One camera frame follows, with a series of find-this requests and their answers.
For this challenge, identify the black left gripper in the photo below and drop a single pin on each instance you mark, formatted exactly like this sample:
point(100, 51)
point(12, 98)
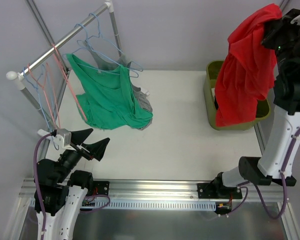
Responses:
point(81, 149)

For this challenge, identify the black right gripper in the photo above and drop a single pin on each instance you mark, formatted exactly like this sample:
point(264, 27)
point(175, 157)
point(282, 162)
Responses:
point(270, 36)

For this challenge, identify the green tank top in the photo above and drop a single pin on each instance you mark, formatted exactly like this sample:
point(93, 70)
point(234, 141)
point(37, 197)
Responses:
point(108, 101)

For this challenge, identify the red tank top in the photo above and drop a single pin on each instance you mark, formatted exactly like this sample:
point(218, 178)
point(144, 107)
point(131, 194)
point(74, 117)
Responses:
point(247, 73)

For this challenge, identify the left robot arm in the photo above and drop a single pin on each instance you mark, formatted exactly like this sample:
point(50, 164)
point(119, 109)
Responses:
point(61, 190)

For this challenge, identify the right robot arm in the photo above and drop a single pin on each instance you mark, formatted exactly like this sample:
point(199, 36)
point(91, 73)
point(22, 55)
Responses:
point(275, 164)

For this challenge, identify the grey tank top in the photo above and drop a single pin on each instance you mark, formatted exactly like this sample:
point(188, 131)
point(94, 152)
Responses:
point(138, 92)

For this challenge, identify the blue hanger under grey top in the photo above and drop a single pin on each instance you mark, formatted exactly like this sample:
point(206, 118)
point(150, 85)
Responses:
point(87, 44)

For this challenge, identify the olive green plastic basket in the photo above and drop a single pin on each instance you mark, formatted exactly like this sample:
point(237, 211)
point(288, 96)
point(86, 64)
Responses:
point(212, 70)

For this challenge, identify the silver clothes rack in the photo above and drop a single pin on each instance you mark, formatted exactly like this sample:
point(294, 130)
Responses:
point(17, 78)

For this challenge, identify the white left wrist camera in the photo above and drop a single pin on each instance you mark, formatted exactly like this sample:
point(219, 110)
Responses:
point(62, 138)

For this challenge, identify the aluminium rail with cable duct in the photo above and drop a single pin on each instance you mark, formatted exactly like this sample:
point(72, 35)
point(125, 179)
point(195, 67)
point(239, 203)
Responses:
point(178, 195)

